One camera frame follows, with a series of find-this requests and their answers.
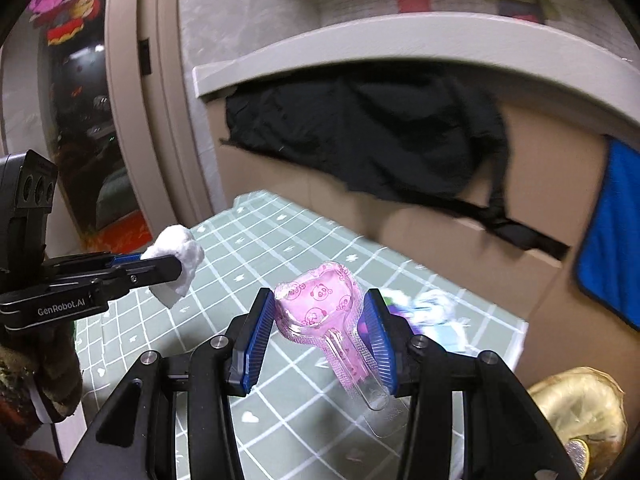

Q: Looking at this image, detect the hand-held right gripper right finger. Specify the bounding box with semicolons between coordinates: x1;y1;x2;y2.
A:
363;288;583;480

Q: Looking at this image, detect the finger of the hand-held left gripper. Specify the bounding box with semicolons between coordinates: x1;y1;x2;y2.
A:
42;252;153;277
97;257;184;302

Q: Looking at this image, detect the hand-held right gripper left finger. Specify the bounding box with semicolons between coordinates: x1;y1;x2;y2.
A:
62;287;276;480

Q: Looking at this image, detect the small white tissue wad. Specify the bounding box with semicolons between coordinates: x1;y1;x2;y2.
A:
140;224;206;307

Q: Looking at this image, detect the pink clear blister pack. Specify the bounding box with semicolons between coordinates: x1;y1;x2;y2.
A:
272;259;407;434

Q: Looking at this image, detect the yellow plastic bag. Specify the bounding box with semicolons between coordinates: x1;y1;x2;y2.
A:
524;366;632;480

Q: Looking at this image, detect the person's left hand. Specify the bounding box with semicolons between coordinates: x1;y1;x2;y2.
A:
0;320;84;425

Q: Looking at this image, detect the colourful printed wrapper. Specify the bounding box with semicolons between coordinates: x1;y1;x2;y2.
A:
380;287;477;357

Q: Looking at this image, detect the dark glass door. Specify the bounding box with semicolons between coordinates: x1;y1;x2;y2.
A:
0;0;147;262

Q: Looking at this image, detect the green checked mat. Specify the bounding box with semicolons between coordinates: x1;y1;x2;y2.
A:
70;190;530;480

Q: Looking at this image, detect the cardboard box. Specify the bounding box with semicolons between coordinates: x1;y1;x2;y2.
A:
205;79;640;402

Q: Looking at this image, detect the red paper window decoration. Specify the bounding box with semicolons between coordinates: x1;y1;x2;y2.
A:
27;0;109;49

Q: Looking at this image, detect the black cloth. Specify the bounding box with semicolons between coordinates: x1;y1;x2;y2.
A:
223;57;572;264

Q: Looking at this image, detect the silver round lid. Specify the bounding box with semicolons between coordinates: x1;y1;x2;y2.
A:
564;436;594;479

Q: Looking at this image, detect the blue towel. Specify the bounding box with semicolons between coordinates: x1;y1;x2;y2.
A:
572;135;640;334

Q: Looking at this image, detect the white shelf board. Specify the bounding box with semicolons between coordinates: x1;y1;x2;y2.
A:
192;9;640;127

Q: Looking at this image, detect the beige door frame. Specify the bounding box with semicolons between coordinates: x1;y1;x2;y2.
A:
102;0;222;222

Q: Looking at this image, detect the green cartoon wall sticker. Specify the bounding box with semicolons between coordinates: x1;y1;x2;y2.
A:
481;0;559;27

